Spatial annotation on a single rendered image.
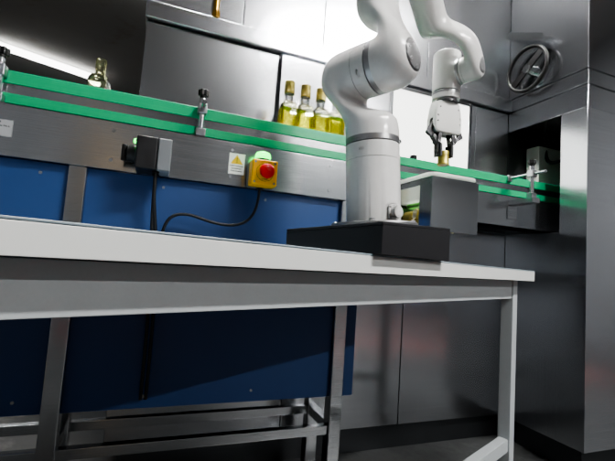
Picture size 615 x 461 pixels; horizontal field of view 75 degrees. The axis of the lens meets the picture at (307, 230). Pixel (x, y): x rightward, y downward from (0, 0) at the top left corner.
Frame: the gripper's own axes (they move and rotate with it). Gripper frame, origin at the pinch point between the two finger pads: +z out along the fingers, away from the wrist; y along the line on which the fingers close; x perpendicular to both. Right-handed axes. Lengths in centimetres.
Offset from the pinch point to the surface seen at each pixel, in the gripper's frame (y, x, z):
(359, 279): 44, 32, 40
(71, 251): 88, 56, 37
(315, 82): 30, -38, -31
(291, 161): 45.9, -10.5, 7.8
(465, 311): -49, -42, 54
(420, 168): -8.2, -22.8, -0.1
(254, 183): 58, -3, 17
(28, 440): 119, -79, 110
